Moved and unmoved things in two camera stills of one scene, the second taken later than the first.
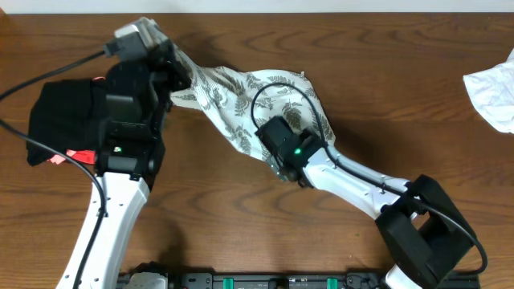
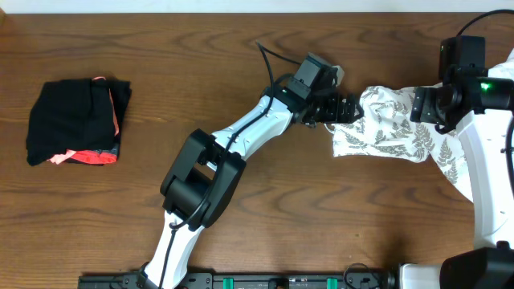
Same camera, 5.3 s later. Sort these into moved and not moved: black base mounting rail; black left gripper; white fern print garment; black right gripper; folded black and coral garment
Moved: black left gripper; black right gripper; white fern print garment
Not moved: black base mounting rail; folded black and coral garment
